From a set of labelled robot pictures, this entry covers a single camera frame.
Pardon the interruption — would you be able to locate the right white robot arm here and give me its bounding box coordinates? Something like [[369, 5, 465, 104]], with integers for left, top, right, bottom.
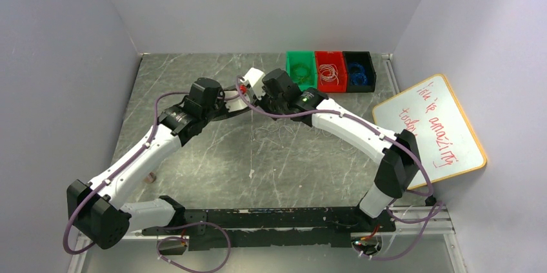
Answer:
[[242, 68, 421, 218]]

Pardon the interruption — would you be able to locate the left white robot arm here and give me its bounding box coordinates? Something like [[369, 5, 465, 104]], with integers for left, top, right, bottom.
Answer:
[[63, 76, 261, 254]]

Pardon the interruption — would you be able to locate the green plastic bin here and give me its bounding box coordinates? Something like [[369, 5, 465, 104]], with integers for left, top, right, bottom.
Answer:
[[286, 51, 318, 91]]

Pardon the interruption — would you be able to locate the red plastic bin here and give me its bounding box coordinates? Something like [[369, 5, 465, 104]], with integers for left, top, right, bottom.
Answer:
[[314, 51, 348, 93]]

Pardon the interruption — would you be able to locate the black plastic bin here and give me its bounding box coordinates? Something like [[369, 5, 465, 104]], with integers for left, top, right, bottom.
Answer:
[[342, 51, 377, 93]]

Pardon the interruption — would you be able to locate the pink capped small bottle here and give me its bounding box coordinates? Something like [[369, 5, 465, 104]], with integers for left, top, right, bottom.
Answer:
[[143, 172, 156, 184]]

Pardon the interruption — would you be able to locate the green coiled cable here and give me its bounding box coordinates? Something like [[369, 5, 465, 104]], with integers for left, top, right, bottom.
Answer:
[[291, 62, 313, 85]]

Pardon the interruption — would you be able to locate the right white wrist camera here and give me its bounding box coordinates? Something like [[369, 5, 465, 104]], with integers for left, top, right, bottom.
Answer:
[[240, 68, 266, 103]]

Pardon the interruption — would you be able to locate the blue coiled cable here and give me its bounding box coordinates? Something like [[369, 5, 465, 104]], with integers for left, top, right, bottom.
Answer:
[[346, 62, 369, 86]]

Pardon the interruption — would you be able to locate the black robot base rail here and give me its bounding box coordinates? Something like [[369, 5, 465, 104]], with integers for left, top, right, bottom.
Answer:
[[142, 207, 396, 251]]

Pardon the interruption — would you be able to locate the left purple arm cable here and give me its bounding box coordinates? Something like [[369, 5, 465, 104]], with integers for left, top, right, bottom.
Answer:
[[62, 90, 234, 273]]

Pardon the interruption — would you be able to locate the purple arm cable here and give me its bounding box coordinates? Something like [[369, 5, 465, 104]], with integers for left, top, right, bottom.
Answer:
[[62, 90, 234, 273], [235, 75, 445, 263]]

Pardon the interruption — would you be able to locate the whiteboard with wooden frame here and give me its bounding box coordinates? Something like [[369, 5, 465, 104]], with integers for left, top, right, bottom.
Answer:
[[372, 74, 487, 183]]

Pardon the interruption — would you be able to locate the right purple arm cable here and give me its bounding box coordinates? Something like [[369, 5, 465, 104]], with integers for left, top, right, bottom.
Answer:
[[235, 75, 445, 263]]

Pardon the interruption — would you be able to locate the aluminium extrusion frame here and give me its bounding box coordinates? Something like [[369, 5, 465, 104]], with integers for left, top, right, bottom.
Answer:
[[68, 208, 467, 272]]

